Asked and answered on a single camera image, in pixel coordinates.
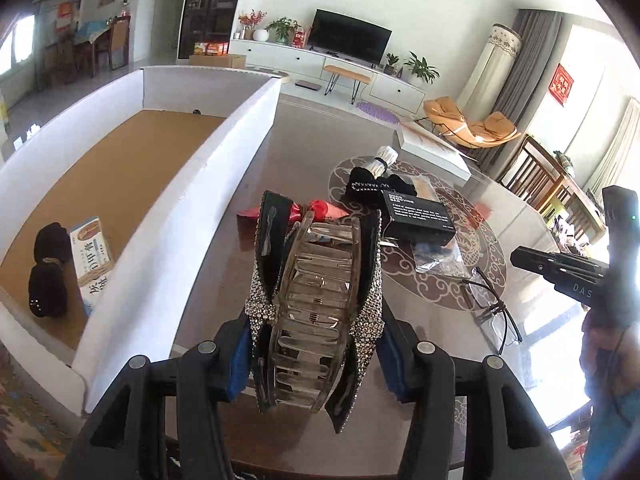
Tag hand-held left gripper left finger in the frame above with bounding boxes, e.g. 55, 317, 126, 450
57, 310, 261, 480

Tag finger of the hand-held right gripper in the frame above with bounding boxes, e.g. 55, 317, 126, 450
510, 246, 611, 291

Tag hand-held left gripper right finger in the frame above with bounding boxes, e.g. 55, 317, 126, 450
375, 305, 573, 480

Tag thin frame eyeglasses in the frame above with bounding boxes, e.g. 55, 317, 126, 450
462, 266, 523, 353

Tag rhinestone hair claw clip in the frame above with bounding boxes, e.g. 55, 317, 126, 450
245, 190, 386, 433

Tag clear plastic bag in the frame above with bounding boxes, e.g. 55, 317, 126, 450
412, 237, 473, 277

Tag black small box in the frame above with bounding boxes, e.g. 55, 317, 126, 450
382, 190, 457, 247

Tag red packet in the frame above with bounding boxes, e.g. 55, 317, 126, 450
237, 199, 351, 223

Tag white walled storage box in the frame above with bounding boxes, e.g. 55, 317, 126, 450
0, 66, 282, 418

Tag clutter of small goods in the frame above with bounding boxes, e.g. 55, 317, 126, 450
550, 210, 608, 256

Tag dark wooden side table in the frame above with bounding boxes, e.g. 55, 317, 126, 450
525, 135, 608, 241

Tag light sheer curtain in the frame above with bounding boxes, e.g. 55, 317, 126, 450
585, 97, 640, 201

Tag dark wooden chair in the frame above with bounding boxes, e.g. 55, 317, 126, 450
497, 135, 571, 211

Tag orange lounge chair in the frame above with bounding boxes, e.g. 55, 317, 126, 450
424, 97, 522, 150

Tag white flat carton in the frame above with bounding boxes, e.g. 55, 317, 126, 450
395, 122, 472, 181

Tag plain black cloth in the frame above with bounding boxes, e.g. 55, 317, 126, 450
377, 174, 418, 197

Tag blue and white packet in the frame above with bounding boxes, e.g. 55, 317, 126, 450
69, 216, 115, 317

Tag black cloth with stitched trim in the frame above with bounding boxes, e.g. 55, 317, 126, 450
344, 166, 388, 206

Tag grey curtain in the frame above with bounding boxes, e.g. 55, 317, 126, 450
492, 8, 563, 126

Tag covered standing air conditioner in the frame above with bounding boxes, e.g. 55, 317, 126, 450
457, 22, 523, 121

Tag wrapped bundle of chopsticks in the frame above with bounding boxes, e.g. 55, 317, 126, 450
367, 146, 399, 173

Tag black rolled cloth bundle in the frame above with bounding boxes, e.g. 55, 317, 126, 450
27, 222, 73, 318

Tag patterned rug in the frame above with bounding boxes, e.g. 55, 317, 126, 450
0, 345, 76, 480

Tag purple floor mat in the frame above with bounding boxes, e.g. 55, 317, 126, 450
355, 101, 401, 126

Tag large leafy potted plant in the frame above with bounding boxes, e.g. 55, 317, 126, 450
402, 51, 441, 85

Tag wooden bench with metal legs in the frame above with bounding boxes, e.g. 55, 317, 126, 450
322, 64, 374, 97

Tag round floor cushion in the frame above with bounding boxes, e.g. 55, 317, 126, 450
250, 66, 291, 82

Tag brown cardboard box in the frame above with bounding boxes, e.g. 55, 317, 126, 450
189, 53, 247, 70

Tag white television cabinet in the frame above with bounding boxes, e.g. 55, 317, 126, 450
227, 39, 427, 113

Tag black flat television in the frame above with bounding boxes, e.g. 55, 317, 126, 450
306, 9, 392, 64

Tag green potted plant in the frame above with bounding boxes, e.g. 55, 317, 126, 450
265, 17, 303, 45

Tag red flower plant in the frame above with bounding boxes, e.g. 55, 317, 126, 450
238, 9, 268, 41

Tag wooden dining chair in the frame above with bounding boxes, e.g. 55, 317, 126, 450
107, 15, 132, 71

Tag black glass display cabinet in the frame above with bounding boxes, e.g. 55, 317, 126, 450
176, 0, 249, 59

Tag dining table with blue cloth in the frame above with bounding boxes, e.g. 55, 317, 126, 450
75, 17, 113, 78

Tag red wall decoration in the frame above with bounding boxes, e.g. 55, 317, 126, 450
548, 63, 575, 107

